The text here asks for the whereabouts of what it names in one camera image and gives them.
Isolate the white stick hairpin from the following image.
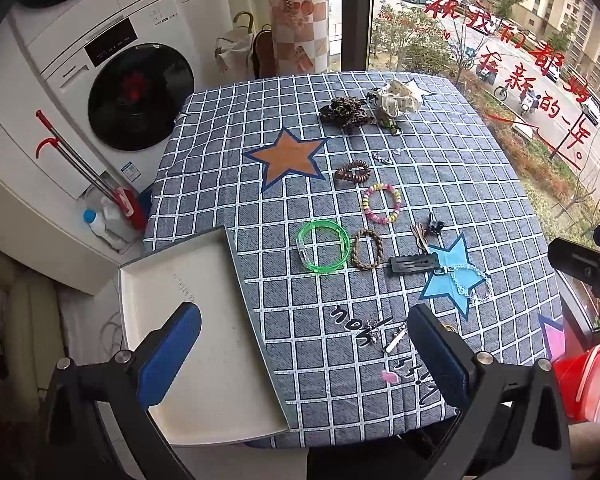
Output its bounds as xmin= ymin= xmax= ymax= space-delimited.
xmin=385 ymin=325 xmax=409 ymax=354

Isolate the brown spiral hair tie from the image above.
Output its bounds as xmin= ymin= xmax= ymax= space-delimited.
xmin=334 ymin=160 xmax=372 ymax=186

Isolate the beige metal hair clip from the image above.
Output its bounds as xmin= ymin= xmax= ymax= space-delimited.
xmin=411 ymin=224 xmax=433 ymax=255

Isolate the white shallow box tray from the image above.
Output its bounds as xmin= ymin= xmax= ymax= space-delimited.
xmin=117 ymin=225 xmax=291 ymax=447

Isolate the person's leg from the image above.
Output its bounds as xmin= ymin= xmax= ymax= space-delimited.
xmin=567 ymin=420 xmax=600 ymax=480

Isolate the small bronze ornament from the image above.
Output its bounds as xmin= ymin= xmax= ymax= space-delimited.
xmin=362 ymin=317 xmax=384 ymax=346

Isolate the black snap hair clip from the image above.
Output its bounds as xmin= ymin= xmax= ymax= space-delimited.
xmin=389 ymin=253 xmax=441 ymax=276

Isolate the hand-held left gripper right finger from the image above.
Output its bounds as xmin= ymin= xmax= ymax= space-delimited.
xmin=407 ymin=302 xmax=573 ymax=480

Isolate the white polka dot scrunchie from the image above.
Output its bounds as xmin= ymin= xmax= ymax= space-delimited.
xmin=375 ymin=79 xmax=426 ymax=118

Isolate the leopard print scrunchie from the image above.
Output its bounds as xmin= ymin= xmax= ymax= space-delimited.
xmin=319 ymin=97 xmax=371 ymax=133

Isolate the white folded umbrella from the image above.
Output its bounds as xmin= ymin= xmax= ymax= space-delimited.
xmin=215 ymin=11 xmax=258 ymax=78

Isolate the pink yellow spiral hair tie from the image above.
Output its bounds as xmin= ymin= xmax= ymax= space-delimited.
xmin=362 ymin=183 xmax=402 ymax=225

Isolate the red plastic bucket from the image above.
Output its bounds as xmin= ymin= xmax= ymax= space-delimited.
xmin=552 ymin=342 xmax=600 ymax=423

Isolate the blue checked star tablecloth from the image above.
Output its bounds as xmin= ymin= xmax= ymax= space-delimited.
xmin=142 ymin=71 xmax=566 ymax=448

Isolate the white washing machine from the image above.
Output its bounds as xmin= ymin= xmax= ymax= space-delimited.
xmin=7 ymin=0 xmax=231 ymax=201

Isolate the brown braided bracelet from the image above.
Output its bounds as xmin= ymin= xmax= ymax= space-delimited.
xmin=350 ymin=229 xmax=384 ymax=271

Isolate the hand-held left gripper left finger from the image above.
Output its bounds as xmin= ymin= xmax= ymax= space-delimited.
xmin=42 ymin=301 xmax=203 ymax=480

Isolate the red-handled steel mop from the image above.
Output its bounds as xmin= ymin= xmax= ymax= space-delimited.
xmin=35 ymin=110 xmax=148 ymax=231

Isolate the white bottle with blue cap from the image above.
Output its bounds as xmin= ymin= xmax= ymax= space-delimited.
xmin=83 ymin=209 xmax=126 ymax=252

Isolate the green plastic bracelet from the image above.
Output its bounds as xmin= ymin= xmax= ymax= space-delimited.
xmin=296 ymin=219 xmax=352 ymax=274

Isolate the checkered paper cylinder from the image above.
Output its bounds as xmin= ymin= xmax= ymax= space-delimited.
xmin=269 ymin=0 xmax=329 ymax=78

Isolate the dark window frame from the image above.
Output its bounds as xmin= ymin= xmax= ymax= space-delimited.
xmin=340 ymin=0 xmax=376 ymax=73

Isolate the green hair clip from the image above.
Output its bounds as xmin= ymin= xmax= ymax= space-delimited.
xmin=375 ymin=110 xmax=404 ymax=137

